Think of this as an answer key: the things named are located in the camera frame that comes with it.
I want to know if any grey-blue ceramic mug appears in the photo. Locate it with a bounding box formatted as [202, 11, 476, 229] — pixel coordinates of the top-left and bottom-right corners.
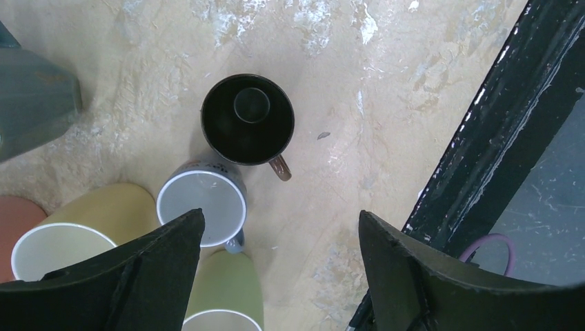
[1, 25, 83, 162]

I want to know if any green mug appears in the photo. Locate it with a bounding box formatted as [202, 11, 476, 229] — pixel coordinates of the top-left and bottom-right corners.
[182, 250, 264, 331]

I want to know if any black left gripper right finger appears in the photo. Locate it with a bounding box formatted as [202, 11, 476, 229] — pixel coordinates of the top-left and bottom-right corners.
[359, 211, 584, 330]

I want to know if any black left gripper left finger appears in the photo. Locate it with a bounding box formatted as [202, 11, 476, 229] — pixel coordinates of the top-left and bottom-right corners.
[1, 209, 205, 330]

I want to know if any pink mug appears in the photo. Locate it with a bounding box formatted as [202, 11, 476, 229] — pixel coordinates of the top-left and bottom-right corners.
[1, 195, 47, 283]

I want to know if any brown ribbed mug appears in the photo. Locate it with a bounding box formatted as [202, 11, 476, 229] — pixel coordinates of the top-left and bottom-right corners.
[201, 74, 295, 181]

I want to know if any yellow mug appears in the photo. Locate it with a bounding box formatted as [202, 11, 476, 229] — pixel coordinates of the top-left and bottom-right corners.
[10, 183, 160, 281]

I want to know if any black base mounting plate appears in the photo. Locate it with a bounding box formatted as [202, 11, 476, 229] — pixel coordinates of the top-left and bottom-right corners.
[348, 1, 584, 330]

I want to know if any small blue-grey mug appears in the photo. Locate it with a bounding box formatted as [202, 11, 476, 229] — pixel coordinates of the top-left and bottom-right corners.
[156, 158, 248, 254]

